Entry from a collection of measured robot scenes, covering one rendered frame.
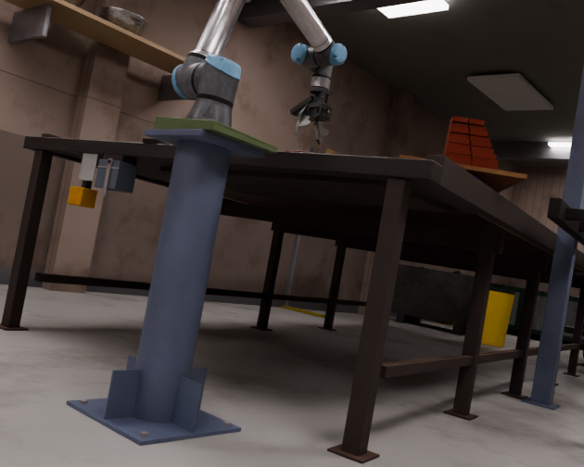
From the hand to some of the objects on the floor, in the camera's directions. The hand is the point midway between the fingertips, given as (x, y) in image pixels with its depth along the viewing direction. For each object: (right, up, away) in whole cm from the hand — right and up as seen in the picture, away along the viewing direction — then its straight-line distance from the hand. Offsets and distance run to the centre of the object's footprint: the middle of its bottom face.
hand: (306, 140), depth 241 cm
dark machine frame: (+188, -143, +141) cm, 275 cm away
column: (-48, -93, -52) cm, 117 cm away
